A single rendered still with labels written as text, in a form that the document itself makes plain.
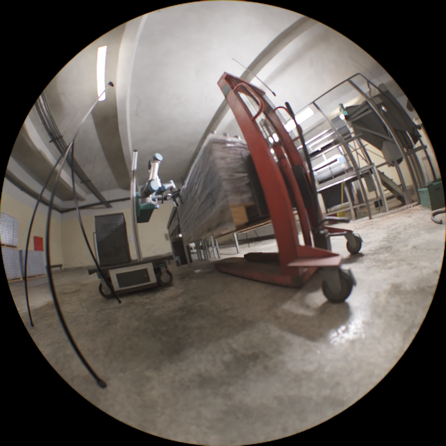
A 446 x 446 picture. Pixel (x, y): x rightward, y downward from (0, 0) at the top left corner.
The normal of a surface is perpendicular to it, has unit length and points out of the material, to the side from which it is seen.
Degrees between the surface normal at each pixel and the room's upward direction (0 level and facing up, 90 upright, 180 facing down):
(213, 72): 180
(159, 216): 90
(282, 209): 90
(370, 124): 90
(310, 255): 90
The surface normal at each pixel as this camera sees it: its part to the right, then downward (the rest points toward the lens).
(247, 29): 0.22, 0.97
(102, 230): 0.60, -0.22
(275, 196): -0.87, 0.14
